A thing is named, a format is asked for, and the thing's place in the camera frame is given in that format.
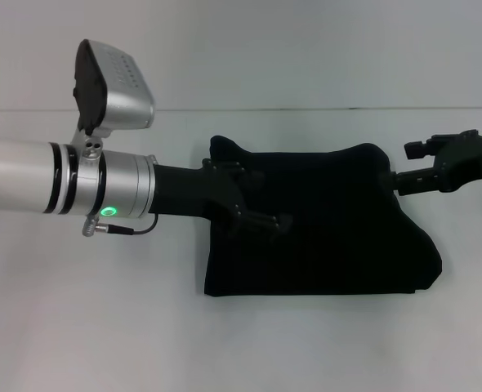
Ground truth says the black shirt with FREE print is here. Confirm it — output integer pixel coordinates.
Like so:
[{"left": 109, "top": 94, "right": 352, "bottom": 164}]
[{"left": 202, "top": 134, "right": 445, "bottom": 300}]

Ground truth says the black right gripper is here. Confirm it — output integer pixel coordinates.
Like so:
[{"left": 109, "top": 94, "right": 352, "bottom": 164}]
[{"left": 382, "top": 129, "right": 482, "bottom": 196}]

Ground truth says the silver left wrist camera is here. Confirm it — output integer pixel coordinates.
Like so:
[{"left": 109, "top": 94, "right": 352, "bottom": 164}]
[{"left": 72, "top": 38, "right": 158, "bottom": 143}]

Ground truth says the left gripper cable with connector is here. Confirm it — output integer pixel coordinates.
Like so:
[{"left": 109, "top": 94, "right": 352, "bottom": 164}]
[{"left": 80, "top": 212, "right": 159, "bottom": 238}]

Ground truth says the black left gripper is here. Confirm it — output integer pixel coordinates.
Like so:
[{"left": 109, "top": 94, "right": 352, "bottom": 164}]
[{"left": 152, "top": 158, "right": 295, "bottom": 243}]

